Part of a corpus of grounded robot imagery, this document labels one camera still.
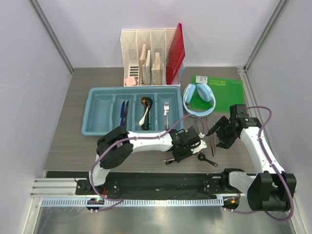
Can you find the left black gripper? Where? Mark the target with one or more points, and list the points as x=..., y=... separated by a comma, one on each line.
x=178, y=158

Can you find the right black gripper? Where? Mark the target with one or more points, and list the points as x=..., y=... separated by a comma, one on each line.
x=223, y=122

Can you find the patterned handle fork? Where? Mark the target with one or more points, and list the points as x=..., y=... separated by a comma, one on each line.
x=168, y=161

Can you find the black measuring spoon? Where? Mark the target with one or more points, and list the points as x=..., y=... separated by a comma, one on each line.
x=202, y=157

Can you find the white ceramic spoon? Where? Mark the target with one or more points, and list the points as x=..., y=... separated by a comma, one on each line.
x=141, y=122

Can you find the gold spoon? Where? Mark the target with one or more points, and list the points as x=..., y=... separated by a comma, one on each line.
x=145, y=101

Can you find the black knife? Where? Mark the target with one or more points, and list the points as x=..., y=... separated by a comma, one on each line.
x=125, y=115

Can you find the purple handled utensil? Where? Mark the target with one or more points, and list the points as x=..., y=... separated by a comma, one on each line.
x=122, y=113

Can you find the blue plastic cutlery tray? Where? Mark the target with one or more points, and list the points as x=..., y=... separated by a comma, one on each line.
x=102, y=110

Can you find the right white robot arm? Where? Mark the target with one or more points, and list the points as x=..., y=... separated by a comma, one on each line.
x=272, y=188

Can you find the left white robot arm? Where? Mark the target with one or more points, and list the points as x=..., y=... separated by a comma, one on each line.
x=117, y=145

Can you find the green cutting mat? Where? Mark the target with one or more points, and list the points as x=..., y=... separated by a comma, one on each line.
x=227, y=92

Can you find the blue headphones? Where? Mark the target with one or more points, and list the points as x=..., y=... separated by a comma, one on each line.
x=199, y=96

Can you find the wooden board right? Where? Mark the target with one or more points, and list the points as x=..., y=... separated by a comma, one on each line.
x=157, y=70

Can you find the pink cube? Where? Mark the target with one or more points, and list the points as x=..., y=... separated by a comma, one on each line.
x=131, y=81

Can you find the wooden board middle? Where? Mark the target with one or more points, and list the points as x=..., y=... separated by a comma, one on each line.
x=146, y=69

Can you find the light wooden board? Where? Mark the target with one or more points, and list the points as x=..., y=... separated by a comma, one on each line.
x=142, y=60

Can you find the white file organizer rack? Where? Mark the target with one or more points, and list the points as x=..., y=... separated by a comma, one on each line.
x=156, y=40

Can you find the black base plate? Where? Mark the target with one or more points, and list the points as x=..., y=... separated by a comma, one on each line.
x=165, y=186

